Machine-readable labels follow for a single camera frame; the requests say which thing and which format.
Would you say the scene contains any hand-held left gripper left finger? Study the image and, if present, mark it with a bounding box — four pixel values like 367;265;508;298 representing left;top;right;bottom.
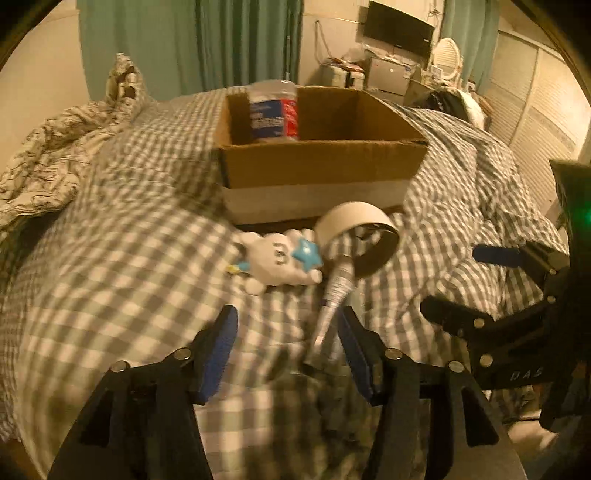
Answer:
47;305;239;480

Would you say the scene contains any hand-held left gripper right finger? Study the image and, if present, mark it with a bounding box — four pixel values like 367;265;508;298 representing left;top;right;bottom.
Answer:
338;305;528;480

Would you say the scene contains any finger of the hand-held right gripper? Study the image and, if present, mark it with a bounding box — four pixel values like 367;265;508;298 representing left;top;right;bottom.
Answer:
472;244;571;278
420;295;550;370

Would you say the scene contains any grey tube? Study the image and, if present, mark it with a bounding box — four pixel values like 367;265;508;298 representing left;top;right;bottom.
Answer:
302;257;355;367

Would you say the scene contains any white plush toy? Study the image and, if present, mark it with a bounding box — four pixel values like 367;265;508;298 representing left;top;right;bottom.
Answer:
227;228;324;295

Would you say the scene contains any white tape roll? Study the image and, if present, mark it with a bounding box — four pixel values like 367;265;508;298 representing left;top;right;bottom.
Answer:
315;202;400;278

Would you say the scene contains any cardboard box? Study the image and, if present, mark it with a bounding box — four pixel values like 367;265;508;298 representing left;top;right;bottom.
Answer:
216;86;429;226

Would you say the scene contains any clear plastic bottle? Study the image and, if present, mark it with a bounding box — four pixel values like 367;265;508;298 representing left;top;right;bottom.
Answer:
248;80;301;141

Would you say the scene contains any checkered bed blanket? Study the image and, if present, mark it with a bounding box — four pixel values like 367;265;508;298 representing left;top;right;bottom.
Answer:
0;88;573;480

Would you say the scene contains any white louvered wardrobe door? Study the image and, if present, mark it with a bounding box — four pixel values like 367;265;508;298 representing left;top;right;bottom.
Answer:
480;30;591;217

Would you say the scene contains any black bag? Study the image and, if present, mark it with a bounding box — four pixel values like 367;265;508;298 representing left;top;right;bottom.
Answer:
413;88;488;130

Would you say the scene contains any white round mirror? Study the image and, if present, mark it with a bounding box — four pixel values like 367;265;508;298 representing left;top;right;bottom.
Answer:
431;38;464;85

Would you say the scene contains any cluttered dresser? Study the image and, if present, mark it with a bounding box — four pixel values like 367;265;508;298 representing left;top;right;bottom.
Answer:
318;54;432;107

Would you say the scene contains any patterned crumpled quilt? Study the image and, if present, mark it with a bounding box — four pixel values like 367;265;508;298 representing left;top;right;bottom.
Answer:
0;53;155;232

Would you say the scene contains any green curtain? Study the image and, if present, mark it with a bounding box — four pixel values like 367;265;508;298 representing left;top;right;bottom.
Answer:
78;0;303;102

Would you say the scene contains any black wall television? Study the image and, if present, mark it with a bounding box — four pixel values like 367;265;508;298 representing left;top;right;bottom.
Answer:
363;1;435;60

